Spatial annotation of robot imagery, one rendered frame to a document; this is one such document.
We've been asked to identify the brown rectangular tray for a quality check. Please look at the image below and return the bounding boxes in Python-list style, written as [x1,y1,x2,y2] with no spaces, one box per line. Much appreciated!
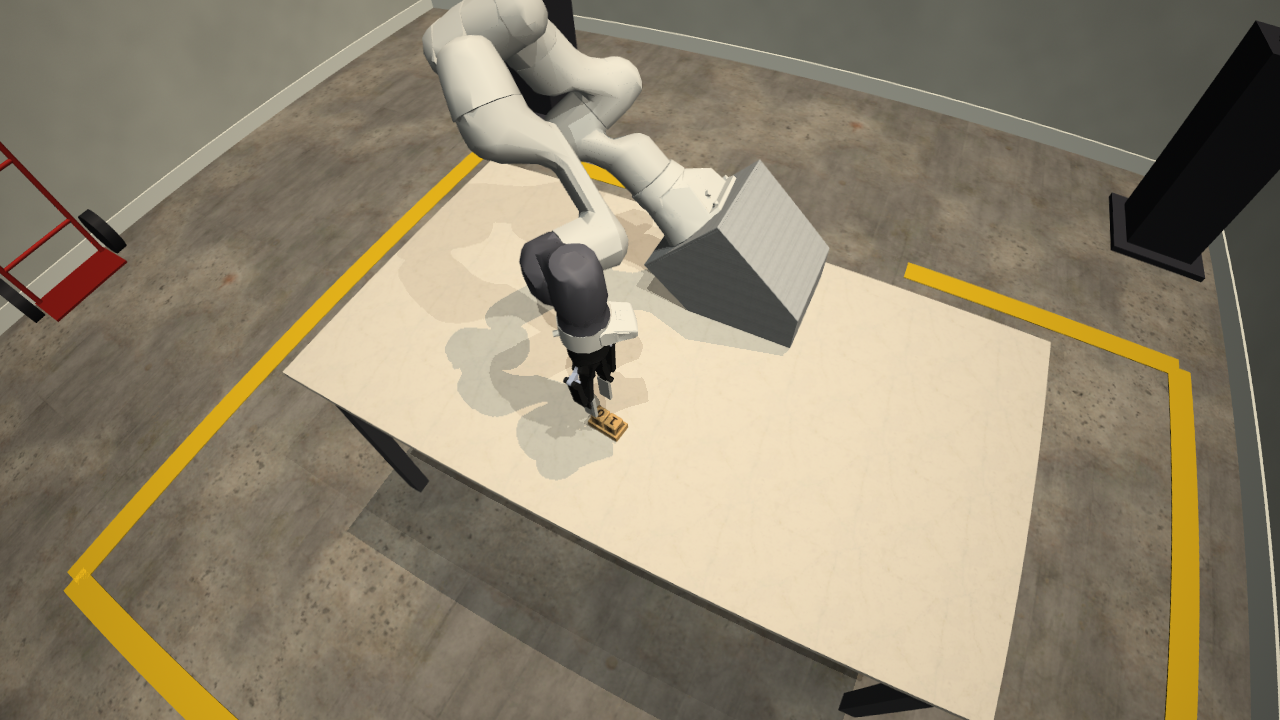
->
[588,418,628,442]

